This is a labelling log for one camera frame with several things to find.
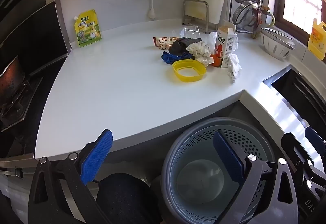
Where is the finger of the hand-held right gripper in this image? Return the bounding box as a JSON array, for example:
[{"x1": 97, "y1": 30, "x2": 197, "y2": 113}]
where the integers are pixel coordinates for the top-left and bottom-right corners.
[
  {"x1": 305, "y1": 126, "x2": 326, "y2": 153},
  {"x1": 281, "y1": 133, "x2": 315, "y2": 171}
]

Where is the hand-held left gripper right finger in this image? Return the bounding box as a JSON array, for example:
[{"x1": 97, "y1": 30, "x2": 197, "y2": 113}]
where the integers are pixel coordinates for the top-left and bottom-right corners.
[{"x1": 213, "y1": 130, "x2": 298, "y2": 224}]

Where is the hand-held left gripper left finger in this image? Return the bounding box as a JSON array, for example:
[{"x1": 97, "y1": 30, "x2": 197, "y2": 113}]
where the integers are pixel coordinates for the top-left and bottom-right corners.
[{"x1": 28, "y1": 128, "x2": 114, "y2": 224}]

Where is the grey perforated waste bin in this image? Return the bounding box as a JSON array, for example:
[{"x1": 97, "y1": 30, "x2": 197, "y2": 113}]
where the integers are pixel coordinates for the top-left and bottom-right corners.
[{"x1": 160, "y1": 117, "x2": 299, "y2": 224}]

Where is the white plastic bag scrap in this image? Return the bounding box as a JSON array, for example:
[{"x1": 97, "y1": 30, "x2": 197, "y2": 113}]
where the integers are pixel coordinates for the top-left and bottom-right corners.
[{"x1": 227, "y1": 53, "x2": 242, "y2": 84}]

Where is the yellow plastic lid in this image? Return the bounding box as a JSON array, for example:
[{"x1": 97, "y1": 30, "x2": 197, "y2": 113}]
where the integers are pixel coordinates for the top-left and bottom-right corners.
[{"x1": 172, "y1": 59, "x2": 207, "y2": 83}]

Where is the orange peel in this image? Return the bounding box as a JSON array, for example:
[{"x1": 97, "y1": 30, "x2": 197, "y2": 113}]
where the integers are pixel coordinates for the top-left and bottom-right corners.
[{"x1": 210, "y1": 52, "x2": 224, "y2": 67}]

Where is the white paper towel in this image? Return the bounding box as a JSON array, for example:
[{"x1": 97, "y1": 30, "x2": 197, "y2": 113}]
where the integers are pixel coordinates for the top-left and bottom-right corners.
[{"x1": 186, "y1": 41, "x2": 215, "y2": 66}]

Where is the white drink carton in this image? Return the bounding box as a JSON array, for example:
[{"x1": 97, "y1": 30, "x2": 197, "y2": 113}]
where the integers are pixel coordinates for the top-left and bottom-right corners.
[{"x1": 216, "y1": 20, "x2": 237, "y2": 69}]

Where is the blue cloth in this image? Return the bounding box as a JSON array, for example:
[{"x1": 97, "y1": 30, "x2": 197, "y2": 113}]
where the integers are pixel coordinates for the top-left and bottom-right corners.
[{"x1": 161, "y1": 51, "x2": 195, "y2": 65}]

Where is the dark grey cloth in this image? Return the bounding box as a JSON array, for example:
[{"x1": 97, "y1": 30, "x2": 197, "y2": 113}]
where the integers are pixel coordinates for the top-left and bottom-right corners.
[{"x1": 168, "y1": 38, "x2": 202, "y2": 57}]

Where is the clear plastic cup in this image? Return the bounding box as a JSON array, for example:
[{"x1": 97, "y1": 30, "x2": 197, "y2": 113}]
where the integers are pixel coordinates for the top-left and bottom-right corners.
[{"x1": 180, "y1": 26, "x2": 202, "y2": 40}]

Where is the red white snack wrapper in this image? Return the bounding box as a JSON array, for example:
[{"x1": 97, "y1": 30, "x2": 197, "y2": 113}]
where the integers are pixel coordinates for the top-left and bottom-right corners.
[{"x1": 153, "y1": 36, "x2": 180, "y2": 50}]

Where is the black sink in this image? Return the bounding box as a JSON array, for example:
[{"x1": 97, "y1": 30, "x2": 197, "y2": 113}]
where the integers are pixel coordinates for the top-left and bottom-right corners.
[{"x1": 263, "y1": 65, "x2": 326, "y2": 133}]

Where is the person's dark trouser leg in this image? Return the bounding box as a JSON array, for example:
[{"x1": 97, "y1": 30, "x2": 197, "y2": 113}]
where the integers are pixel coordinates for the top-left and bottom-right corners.
[{"x1": 96, "y1": 173, "x2": 160, "y2": 224}]

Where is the black gas stove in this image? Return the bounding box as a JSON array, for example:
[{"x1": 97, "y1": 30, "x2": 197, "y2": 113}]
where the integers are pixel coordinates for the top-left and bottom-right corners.
[{"x1": 0, "y1": 76, "x2": 44, "y2": 133}]

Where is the white bowl with leaf pattern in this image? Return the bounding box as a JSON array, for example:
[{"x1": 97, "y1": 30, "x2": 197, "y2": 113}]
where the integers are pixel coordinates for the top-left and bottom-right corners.
[{"x1": 260, "y1": 33, "x2": 294, "y2": 60}]

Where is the yellow oil bottle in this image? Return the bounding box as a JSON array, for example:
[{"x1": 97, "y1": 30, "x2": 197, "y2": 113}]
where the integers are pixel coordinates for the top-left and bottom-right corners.
[{"x1": 308, "y1": 18, "x2": 326, "y2": 60}]

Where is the white bowl with striped rim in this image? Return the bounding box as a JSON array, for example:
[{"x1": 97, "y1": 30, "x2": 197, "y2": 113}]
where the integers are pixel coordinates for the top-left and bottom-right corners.
[{"x1": 260, "y1": 26, "x2": 297, "y2": 49}]

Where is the rusty wok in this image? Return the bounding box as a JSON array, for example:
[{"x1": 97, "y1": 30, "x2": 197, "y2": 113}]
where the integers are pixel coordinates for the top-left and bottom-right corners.
[{"x1": 0, "y1": 57, "x2": 26, "y2": 92}]

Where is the yellow seasoning pouch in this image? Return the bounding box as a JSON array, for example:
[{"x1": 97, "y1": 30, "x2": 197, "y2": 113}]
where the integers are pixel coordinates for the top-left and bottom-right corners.
[{"x1": 73, "y1": 9, "x2": 103, "y2": 48}]

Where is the glass pot lid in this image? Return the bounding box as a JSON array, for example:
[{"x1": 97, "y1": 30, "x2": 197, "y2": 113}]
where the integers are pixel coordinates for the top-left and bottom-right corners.
[{"x1": 233, "y1": 2, "x2": 263, "y2": 29}]

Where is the steel cutting board rack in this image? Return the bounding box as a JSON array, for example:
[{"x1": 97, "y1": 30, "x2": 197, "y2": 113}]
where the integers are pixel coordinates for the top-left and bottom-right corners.
[{"x1": 182, "y1": 0, "x2": 220, "y2": 35}]

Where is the black range hood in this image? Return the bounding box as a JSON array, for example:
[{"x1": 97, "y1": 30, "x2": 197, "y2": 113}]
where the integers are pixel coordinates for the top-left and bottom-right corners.
[{"x1": 0, "y1": 0, "x2": 71, "y2": 68}]

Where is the white bottle brush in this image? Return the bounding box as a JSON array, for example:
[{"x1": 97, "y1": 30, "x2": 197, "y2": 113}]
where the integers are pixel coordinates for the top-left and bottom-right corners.
[{"x1": 146, "y1": 0, "x2": 166, "y2": 20}]

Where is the green hose with valve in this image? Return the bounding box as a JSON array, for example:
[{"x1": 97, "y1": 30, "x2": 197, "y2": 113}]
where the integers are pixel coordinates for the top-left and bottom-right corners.
[{"x1": 263, "y1": 6, "x2": 277, "y2": 27}]

